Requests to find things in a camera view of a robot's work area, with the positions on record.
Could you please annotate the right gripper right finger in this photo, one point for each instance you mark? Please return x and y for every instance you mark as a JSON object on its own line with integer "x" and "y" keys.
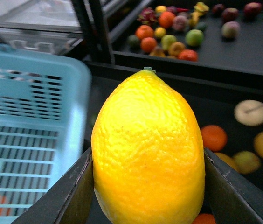
{"x": 231, "y": 197}

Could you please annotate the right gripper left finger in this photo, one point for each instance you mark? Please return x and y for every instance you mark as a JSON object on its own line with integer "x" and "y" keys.
{"x": 69, "y": 199}

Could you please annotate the yellow lemon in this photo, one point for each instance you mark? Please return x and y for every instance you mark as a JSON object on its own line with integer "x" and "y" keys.
{"x": 147, "y": 152}

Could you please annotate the light blue shopping basket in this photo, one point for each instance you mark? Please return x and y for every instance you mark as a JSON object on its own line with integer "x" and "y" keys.
{"x": 43, "y": 112}

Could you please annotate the white pear with stem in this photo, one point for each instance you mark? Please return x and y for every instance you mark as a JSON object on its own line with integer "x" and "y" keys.
{"x": 249, "y": 112}

